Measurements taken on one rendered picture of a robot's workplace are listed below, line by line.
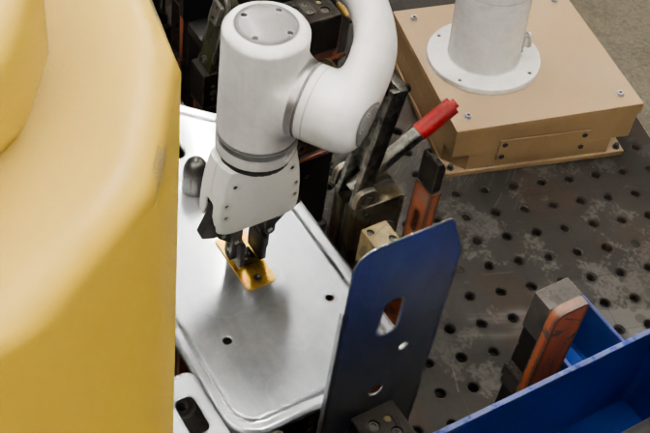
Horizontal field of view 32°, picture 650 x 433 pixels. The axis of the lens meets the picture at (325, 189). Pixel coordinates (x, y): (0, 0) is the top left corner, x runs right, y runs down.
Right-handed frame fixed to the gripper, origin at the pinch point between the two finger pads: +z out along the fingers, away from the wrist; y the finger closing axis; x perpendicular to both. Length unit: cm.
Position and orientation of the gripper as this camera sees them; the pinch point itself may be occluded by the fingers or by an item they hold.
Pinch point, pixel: (247, 243)
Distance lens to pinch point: 128.6
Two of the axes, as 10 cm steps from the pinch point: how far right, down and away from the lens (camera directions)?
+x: 5.1, 6.7, -5.4
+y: -8.5, 3.2, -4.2
